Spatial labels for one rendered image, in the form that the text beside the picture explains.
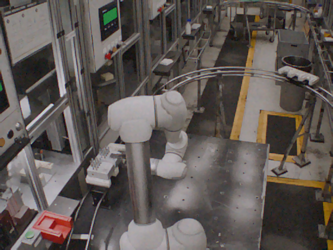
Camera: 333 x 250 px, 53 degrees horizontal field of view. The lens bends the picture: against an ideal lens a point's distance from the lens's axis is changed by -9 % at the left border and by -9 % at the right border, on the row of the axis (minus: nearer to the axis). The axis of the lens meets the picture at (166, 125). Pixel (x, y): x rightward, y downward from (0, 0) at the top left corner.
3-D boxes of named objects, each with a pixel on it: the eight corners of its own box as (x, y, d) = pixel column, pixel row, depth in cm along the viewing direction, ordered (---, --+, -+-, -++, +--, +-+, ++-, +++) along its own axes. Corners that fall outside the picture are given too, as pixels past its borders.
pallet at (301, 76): (277, 78, 322) (278, 68, 317) (284, 74, 330) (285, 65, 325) (310, 91, 299) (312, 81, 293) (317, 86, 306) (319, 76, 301)
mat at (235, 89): (236, 153, 357) (236, 152, 357) (179, 146, 372) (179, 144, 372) (259, 15, 834) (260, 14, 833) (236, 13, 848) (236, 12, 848)
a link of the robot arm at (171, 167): (158, 180, 200) (164, 160, 207) (185, 184, 195) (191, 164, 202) (154, 171, 191) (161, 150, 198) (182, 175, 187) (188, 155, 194)
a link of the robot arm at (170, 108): (183, 108, 160) (153, 110, 159) (185, 81, 145) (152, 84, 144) (187, 133, 153) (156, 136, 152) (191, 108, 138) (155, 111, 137)
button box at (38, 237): (38, 261, 142) (31, 243, 135) (23, 256, 144) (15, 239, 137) (47, 247, 148) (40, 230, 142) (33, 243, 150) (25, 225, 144)
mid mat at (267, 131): (307, 164, 336) (307, 163, 335) (254, 158, 349) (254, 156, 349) (302, 115, 417) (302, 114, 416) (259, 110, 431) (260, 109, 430)
